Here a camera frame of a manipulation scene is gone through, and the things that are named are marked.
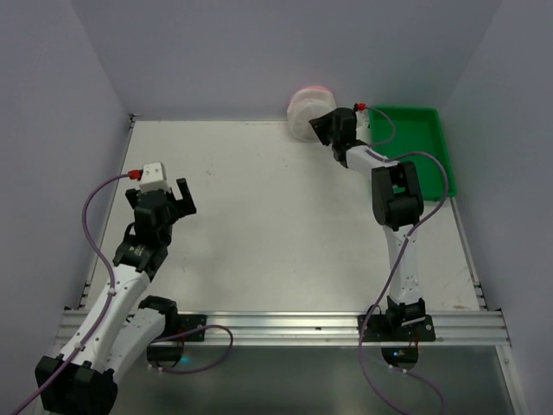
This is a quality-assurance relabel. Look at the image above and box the white mesh laundry bag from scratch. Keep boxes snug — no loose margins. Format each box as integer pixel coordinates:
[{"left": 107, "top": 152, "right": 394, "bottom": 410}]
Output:
[{"left": 286, "top": 86, "right": 336, "bottom": 142}]

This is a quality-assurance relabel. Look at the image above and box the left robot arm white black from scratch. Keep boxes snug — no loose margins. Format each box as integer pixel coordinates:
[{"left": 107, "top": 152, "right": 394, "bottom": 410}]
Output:
[{"left": 35, "top": 170, "right": 197, "bottom": 414}]

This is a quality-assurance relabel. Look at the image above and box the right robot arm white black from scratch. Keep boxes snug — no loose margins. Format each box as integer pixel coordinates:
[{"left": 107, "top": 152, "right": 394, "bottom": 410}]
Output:
[{"left": 308, "top": 105, "right": 427, "bottom": 342}]

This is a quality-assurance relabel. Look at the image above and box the green plastic tray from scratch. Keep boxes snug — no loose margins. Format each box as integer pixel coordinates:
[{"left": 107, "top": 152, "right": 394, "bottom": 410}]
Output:
[{"left": 368, "top": 106, "right": 457, "bottom": 201}]

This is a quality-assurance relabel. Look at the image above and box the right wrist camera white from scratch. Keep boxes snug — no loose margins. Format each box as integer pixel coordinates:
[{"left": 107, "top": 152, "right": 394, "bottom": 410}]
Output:
[{"left": 353, "top": 103, "right": 370, "bottom": 129}]

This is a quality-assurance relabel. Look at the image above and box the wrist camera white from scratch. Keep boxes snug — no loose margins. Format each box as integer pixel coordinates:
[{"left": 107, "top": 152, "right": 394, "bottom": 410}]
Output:
[
  {"left": 138, "top": 162, "right": 170, "bottom": 193},
  {"left": 353, "top": 103, "right": 370, "bottom": 129}
]

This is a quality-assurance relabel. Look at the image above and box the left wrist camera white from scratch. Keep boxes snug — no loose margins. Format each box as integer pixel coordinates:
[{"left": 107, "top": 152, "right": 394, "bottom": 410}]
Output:
[{"left": 138, "top": 162, "right": 170, "bottom": 193}]

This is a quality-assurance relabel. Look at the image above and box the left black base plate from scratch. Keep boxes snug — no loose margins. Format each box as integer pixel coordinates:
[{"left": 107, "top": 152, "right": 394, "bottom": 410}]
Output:
[{"left": 146, "top": 313, "right": 208, "bottom": 345}]

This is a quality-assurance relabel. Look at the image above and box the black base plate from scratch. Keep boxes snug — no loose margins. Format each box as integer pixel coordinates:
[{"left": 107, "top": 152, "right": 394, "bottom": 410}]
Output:
[
  {"left": 146, "top": 313, "right": 208, "bottom": 345},
  {"left": 362, "top": 314, "right": 436, "bottom": 343}
]

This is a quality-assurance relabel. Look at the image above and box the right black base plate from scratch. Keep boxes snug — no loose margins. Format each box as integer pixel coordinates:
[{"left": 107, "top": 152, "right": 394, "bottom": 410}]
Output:
[{"left": 362, "top": 314, "right": 436, "bottom": 343}]

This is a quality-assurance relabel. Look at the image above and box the aluminium rail front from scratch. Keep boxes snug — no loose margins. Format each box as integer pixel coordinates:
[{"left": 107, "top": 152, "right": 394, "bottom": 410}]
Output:
[{"left": 54, "top": 306, "right": 512, "bottom": 349}]

